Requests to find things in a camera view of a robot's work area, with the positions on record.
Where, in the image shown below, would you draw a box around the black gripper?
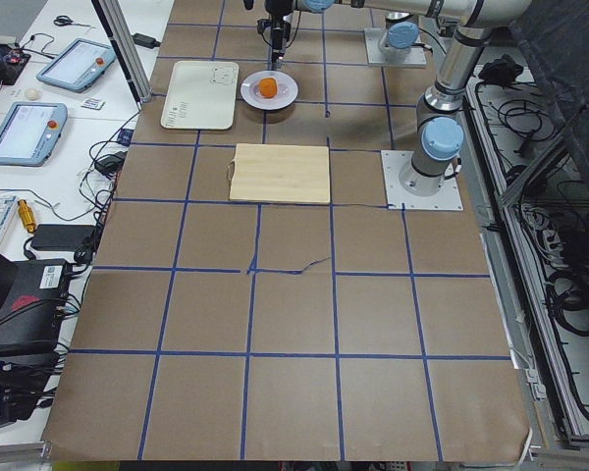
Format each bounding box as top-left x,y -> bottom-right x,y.
264,0 -> 293,70

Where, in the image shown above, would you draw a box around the orange fruit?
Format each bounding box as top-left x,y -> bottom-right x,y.
257,77 -> 279,99

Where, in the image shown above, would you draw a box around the white round plate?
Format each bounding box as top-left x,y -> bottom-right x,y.
241,71 -> 298,111

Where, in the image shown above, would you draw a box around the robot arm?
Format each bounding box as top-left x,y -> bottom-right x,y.
349,0 -> 531,196
378,12 -> 419,54

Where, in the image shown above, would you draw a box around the cream bear tray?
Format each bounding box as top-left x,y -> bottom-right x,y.
160,61 -> 240,131

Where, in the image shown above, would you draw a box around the wooden cutting board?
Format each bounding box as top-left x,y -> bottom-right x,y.
230,143 -> 331,204

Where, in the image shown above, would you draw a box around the black power adapter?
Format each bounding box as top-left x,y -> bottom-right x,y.
132,32 -> 161,49

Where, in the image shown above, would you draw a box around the small printed card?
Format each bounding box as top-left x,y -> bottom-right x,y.
81,98 -> 105,111

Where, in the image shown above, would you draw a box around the upper teach pendant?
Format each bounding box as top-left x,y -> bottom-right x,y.
36,38 -> 116,92

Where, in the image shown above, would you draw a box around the teach pendant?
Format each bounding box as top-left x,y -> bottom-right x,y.
36,38 -> 116,92
0,101 -> 68,167

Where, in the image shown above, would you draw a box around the black scissors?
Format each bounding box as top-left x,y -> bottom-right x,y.
53,15 -> 94,28

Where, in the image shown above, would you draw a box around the small white ball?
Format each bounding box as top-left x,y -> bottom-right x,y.
25,88 -> 41,101

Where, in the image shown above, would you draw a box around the lower teach pendant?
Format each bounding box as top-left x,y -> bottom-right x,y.
0,101 -> 68,167

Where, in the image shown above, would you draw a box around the black power brick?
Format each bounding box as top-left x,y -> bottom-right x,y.
30,224 -> 94,251

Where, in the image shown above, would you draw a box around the yellow brass tool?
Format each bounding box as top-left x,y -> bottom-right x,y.
18,199 -> 37,234

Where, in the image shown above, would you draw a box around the black computer box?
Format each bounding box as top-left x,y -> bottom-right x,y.
0,259 -> 70,358

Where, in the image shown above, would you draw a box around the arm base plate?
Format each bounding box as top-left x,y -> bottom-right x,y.
381,150 -> 463,211
364,27 -> 427,69

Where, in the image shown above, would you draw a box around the aluminium frame post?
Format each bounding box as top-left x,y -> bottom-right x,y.
91,0 -> 152,104

